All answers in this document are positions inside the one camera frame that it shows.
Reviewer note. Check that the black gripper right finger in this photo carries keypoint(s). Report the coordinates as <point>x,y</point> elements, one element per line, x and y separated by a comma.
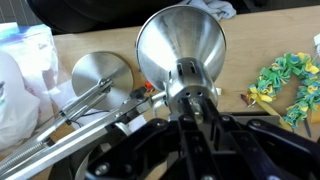
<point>260,150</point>

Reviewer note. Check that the white paper sheet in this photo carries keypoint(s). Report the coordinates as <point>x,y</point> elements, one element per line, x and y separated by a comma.
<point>317,45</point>

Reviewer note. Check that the green yellow fabric lei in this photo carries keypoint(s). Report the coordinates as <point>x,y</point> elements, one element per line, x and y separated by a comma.
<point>293,83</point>

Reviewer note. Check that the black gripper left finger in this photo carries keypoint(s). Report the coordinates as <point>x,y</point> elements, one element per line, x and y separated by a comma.
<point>156,146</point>

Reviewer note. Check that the small white round cap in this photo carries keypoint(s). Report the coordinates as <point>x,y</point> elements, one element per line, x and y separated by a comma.
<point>218,91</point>

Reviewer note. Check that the grey blue cloth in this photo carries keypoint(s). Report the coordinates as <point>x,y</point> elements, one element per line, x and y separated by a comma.
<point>213,7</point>

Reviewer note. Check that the small dark red trinket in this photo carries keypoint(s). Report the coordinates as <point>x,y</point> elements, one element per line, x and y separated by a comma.
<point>247,100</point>

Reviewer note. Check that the silver metal desk lamp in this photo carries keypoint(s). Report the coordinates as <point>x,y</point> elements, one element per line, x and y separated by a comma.
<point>180,43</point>

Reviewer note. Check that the black leather chair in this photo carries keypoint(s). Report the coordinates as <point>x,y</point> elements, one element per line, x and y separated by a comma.
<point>100,13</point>

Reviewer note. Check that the clear plastic bag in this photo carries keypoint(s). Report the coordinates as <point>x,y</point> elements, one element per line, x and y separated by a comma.
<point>31,50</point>

